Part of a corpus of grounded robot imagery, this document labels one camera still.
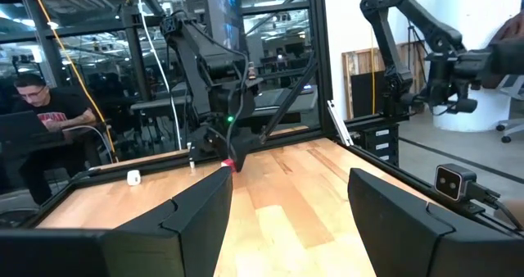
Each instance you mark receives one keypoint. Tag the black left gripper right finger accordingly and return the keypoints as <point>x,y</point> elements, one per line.
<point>430,244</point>

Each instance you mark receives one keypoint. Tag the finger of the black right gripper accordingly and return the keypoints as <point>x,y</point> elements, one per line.
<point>242,156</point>

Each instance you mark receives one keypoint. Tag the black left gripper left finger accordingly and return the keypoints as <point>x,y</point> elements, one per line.
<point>123,252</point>

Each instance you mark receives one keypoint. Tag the small red charger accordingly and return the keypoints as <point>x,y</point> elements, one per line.
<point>228,166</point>

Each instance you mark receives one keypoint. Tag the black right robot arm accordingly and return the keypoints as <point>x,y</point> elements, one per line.
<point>196,60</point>

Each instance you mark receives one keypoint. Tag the white office chair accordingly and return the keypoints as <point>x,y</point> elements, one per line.
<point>511,88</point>

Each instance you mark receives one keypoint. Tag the dark monitor screen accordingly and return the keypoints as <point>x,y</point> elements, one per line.
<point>223,19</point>

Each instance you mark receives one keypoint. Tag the silver aluminium bar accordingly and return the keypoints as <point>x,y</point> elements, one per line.
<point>340,123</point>

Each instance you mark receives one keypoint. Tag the black stand with white labels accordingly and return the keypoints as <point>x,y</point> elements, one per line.
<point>370,146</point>

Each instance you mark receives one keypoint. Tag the black flat panel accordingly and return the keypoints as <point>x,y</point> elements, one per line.
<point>366,92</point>

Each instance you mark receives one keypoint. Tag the wooden board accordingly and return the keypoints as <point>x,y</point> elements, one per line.
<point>362,62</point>

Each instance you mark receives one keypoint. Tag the person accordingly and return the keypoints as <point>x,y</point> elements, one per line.
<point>61,105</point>

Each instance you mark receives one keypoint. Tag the black laptop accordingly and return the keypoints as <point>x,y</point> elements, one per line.
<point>20,125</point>

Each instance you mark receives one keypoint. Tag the person's hand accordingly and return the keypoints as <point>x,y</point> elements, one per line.
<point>511,27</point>

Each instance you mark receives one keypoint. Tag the white round pillar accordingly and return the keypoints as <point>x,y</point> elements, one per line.
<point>483,6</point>

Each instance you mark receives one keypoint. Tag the small grey depth camera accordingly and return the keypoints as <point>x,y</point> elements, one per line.
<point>450,183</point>

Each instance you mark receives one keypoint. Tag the white wall charger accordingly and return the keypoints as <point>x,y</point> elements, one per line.
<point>134,178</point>

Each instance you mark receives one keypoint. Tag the black table edge rail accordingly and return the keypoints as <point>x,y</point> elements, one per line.
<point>393,171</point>

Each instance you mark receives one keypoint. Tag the black aluminium rig frame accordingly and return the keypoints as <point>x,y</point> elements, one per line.
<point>319,64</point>

